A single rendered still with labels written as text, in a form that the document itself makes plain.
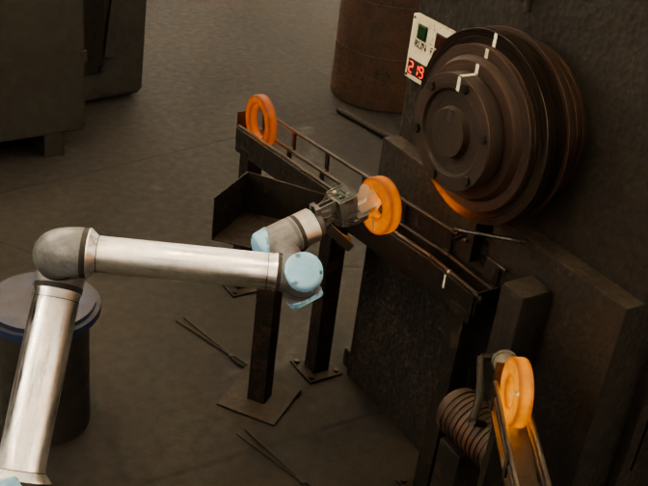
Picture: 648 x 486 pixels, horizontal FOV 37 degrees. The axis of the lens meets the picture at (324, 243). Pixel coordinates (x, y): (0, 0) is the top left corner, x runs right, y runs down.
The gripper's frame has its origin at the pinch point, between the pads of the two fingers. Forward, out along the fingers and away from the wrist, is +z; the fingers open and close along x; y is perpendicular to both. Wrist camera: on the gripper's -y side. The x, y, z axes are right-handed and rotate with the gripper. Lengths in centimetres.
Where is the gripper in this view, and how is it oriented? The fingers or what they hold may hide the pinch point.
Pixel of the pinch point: (380, 199)
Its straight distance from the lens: 256.2
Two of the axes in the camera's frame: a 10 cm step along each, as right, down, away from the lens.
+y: -1.3, -7.7, -6.2
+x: -5.2, -4.8, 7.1
